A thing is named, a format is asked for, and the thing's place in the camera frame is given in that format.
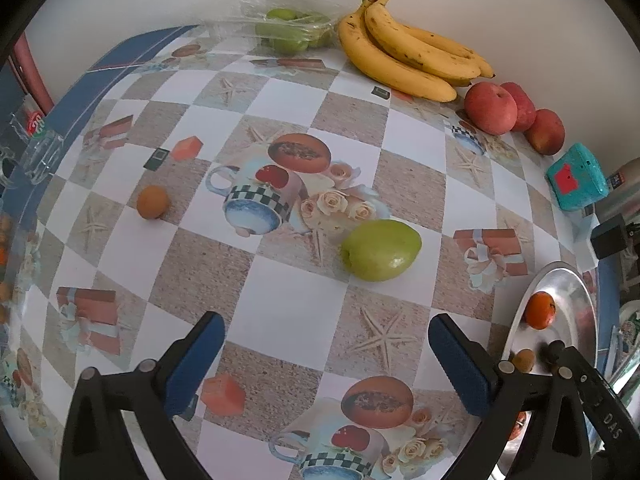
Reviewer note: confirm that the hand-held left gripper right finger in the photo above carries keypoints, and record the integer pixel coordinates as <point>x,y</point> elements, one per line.
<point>460,360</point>

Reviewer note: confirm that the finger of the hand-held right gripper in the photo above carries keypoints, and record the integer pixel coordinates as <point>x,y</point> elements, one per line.
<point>556,352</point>

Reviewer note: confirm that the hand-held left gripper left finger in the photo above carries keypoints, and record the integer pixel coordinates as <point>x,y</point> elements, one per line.
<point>195,360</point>

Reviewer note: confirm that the small brown fruit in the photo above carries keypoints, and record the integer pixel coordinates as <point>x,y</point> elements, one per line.
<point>152,202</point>
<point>522,360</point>

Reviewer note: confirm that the silver metal plate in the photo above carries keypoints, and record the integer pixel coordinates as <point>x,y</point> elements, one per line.
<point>567,290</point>

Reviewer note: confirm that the large green fruit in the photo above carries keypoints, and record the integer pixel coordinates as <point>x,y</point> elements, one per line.
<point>380,250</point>

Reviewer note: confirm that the printed checkered tablecloth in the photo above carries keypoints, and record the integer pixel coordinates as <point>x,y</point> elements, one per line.
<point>250,285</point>

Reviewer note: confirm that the black power adapter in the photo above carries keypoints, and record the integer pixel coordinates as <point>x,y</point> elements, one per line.
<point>607,237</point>

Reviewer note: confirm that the teal box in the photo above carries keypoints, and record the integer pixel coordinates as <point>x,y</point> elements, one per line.
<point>577,177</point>

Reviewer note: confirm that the steel thermos jug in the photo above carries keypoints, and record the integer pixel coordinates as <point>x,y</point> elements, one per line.
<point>627,175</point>

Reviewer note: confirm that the red apple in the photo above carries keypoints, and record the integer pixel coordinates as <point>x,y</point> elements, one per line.
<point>490,109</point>
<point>525,107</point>
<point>545,131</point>

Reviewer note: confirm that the glass mug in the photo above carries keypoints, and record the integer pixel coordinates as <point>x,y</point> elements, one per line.
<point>42,160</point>

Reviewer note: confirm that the yellow banana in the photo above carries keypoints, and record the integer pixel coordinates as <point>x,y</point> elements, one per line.
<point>425,55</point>
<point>390,67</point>
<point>475,57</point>

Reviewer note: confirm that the pink red bar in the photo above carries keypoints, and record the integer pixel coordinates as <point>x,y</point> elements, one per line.
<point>32,75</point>

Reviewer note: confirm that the small green fruit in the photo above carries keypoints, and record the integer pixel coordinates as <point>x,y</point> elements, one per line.
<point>287,40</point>
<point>320,35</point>
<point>281,14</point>

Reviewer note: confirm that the clear plastic bag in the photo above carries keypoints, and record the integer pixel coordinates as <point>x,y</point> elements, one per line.
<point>235,27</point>

